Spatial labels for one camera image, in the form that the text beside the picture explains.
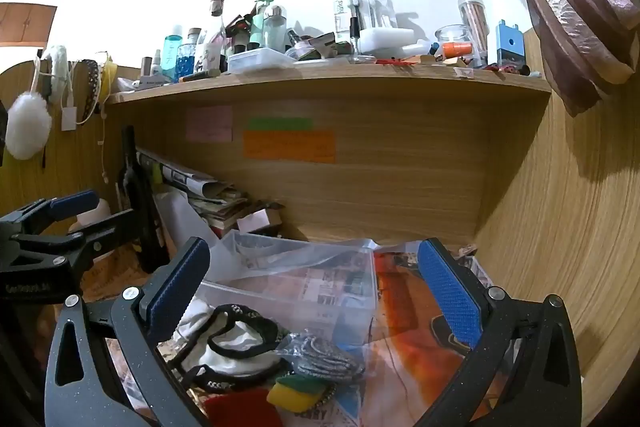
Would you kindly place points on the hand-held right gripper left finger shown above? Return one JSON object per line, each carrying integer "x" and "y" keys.
{"x": 172, "y": 287}

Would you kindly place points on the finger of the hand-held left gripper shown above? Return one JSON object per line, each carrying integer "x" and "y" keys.
{"x": 75, "y": 203}
{"x": 100, "y": 232}

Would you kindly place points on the clear lidded plastic box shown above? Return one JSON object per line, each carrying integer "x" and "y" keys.
{"x": 260, "y": 60}

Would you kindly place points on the orange tube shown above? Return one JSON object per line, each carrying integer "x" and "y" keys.
{"x": 456, "y": 50}

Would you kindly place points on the round glass jar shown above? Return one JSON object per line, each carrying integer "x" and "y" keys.
{"x": 452, "y": 33}

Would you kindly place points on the clear plastic storage box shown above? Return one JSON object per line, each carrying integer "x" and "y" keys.
{"x": 300, "y": 269}

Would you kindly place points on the orange sticky note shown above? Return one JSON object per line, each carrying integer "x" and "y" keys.
{"x": 289, "y": 147}

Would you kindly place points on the blue box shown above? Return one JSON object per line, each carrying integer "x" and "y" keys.
{"x": 509, "y": 46}

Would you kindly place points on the brown wooden board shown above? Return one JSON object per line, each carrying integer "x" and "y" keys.
{"x": 25, "y": 23}

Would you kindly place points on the pink brown hanging cloth bag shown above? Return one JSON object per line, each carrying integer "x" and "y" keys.
{"x": 575, "y": 7}

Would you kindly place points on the white garment with black trim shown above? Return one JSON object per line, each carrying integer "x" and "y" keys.
{"x": 235, "y": 339}

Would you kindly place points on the green sticky note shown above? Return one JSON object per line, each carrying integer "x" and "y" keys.
{"x": 280, "y": 124}

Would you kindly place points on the red cloth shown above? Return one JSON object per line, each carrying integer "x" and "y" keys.
{"x": 240, "y": 409}

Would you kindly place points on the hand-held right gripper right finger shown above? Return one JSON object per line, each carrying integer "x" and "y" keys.
{"x": 450, "y": 292}

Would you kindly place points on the black dotted headband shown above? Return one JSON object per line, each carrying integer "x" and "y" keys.
{"x": 93, "y": 79}

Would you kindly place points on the white hanging tag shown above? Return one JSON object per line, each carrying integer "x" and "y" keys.
{"x": 68, "y": 118}

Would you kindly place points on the small white spray bottle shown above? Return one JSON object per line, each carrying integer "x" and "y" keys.
{"x": 156, "y": 63}

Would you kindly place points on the yellow and green sponge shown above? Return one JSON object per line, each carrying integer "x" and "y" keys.
{"x": 295, "y": 394}

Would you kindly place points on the white fluffy brush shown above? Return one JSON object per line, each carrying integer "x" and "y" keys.
{"x": 57, "y": 64}

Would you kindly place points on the yellow hanging item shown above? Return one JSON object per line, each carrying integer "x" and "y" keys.
{"x": 108, "y": 77}

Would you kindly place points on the tall clear labelled bottle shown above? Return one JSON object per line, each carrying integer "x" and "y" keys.
{"x": 340, "y": 16}

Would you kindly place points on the white rectangular box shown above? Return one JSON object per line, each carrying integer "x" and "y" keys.
{"x": 387, "y": 41}

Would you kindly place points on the stack of newspapers and books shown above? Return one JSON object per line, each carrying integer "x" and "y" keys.
{"x": 215, "y": 202}

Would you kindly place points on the teal bottle with green cap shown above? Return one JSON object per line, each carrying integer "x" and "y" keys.
{"x": 259, "y": 24}

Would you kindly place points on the clear bottle with silver top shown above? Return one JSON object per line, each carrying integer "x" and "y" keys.
{"x": 275, "y": 31}

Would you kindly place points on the tall jar of brown sticks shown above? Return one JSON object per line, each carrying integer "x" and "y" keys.
{"x": 475, "y": 24}

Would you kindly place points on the clear pump dispenser bottle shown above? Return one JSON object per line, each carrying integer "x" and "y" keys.
{"x": 372, "y": 9}

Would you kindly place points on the white fluffy puff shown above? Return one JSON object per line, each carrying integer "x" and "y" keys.
{"x": 26, "y": 127}

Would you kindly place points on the clear glass bottle with cork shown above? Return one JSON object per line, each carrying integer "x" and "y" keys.
{"x": 215, "y": 34}

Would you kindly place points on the jar of blue beads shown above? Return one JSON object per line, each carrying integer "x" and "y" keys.
{"x": 186, "y": 59}

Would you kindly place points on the dark wine bottle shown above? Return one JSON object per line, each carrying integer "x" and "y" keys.
{"x": 142, "y": 207}

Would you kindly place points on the grey patterned cloth in bag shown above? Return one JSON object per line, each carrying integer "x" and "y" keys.
{"x": 325, "y": 357}

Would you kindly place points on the pink sticky note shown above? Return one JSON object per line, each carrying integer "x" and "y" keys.
{"x": 209, "y": 124}

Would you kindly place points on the wooden shelf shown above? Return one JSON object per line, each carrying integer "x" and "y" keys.
{"x": 325, "y": 79}

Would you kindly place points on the black dropper bottle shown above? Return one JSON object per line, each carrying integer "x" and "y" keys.
{"x": 355, "y": 32}

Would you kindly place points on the blue liquid bottle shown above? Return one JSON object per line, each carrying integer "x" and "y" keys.
{"x": 172, "y": 54}

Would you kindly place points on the orange printed paper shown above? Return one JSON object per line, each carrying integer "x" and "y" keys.
{"x": 415, "y": 342}

